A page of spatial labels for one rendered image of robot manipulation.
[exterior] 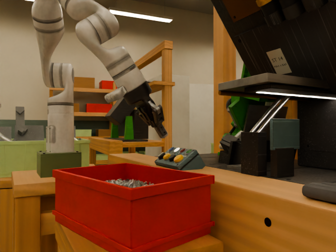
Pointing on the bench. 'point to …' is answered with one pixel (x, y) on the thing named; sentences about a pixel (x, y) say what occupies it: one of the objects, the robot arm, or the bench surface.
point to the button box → (187, 159)
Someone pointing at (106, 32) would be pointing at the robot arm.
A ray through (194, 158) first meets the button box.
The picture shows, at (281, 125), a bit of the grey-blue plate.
